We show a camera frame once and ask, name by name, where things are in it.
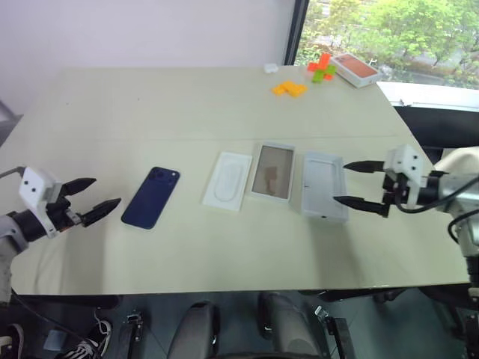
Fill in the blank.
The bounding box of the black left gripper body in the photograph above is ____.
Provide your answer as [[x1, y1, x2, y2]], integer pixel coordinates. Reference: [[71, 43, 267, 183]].
[[44, 182, 85, 235]]

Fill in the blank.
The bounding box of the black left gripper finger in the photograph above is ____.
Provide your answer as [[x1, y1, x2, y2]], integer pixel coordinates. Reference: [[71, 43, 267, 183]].
[[80, 197, 123, 228], [61, 177, 98, 196]]

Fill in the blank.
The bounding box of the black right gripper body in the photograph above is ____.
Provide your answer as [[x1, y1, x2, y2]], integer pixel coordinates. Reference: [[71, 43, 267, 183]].
[[379, 168, 412, 218]]

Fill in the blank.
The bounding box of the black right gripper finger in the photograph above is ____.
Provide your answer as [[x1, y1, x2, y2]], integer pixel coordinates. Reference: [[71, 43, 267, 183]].
[[344, 159, 387, 174], [332, 194, 388, 218]]

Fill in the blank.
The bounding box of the dark blue smartphone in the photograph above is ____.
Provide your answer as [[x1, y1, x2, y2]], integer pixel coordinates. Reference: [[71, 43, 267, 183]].
[[120, 166, 181, 229]]

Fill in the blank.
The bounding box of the white box with brown face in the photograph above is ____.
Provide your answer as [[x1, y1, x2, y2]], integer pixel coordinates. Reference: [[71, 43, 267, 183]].
[[249, 141, 297, 203]]

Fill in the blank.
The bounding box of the orange topped white box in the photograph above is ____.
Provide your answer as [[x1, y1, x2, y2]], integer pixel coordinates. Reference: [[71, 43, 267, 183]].
[[330, 52, 379, 90]]

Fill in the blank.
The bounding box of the beige chair back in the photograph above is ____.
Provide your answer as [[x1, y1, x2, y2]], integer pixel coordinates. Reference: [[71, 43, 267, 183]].
[[433, 147, 479, 177]]

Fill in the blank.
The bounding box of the grey object at table side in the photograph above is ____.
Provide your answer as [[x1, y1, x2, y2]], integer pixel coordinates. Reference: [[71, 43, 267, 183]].
[[0, 99, 24, 147]]

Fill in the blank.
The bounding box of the white window sill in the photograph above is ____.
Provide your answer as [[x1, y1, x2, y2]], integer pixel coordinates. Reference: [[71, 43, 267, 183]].
[[375, 80, 479, 110]]

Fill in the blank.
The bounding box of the yellow toy block cluster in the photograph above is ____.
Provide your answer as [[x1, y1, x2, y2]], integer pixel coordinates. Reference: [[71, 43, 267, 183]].
[[272, 79, 308, 99]]

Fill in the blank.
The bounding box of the white embossed insert tray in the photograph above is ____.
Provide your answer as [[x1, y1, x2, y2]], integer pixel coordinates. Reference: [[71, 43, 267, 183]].
[[203, 151, 252, 215]]

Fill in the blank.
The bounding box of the dark rounded shape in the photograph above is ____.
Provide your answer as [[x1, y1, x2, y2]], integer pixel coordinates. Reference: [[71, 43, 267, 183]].
[[257, 291, 320, 359], [178, 300, 220, 359]]

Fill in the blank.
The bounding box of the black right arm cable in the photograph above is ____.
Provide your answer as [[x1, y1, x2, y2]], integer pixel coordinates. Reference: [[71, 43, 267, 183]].
[[395, 201, 479, 246]]

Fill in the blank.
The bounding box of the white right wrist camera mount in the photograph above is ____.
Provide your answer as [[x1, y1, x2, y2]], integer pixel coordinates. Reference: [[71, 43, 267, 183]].
[[387, 144, 426, 209]]

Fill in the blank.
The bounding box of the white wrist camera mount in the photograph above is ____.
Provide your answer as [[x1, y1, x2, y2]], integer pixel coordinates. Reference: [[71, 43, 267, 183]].
[[387, 144, 426, 209], [19, 167, 63, 240]]

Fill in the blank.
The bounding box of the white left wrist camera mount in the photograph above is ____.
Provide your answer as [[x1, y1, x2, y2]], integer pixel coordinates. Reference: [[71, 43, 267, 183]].
[[19, 167, 63, 240]]

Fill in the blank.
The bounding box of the black strap with buckle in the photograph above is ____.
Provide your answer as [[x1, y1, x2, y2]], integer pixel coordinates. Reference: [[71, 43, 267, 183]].
[[313, 305, 357, 359], [122, 313, 145, 359]]

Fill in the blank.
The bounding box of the dark window frame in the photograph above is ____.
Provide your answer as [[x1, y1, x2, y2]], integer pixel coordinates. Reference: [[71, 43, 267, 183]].
[[283, 0, 311, 67]]

